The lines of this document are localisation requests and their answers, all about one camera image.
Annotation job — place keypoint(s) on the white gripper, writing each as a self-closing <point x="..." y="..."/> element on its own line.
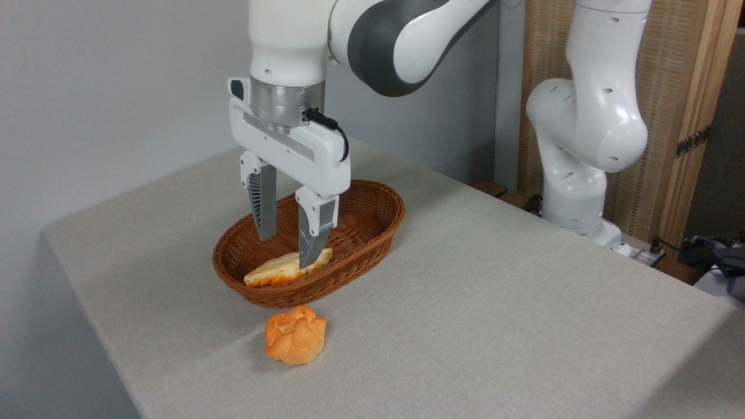
<point x="314" y="166"/>

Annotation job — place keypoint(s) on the long pale braided bread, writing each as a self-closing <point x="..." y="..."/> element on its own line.
<point x="273" y="273"/>

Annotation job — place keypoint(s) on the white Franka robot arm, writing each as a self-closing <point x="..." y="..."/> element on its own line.
<point x="291" y="46"/>

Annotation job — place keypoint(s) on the brown wicker oval basket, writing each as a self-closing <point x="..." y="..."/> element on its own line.
<point x="361" y="227"/>

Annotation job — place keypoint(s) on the round orange bread roll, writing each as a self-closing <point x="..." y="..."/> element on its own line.
<point x="294" y="337"/>

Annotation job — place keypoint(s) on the beige tablecloth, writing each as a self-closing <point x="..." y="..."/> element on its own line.
<point x="524" y="326"/>

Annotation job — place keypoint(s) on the metal screen hinge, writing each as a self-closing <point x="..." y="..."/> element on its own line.
<point x="692" y="141"/>

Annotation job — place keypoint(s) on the wooden woven screen panel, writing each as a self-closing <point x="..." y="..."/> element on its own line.
<point x="675" y="70"/>

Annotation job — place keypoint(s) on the dark blue grey bundle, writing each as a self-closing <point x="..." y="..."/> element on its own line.
<point x="727" y="259"/>

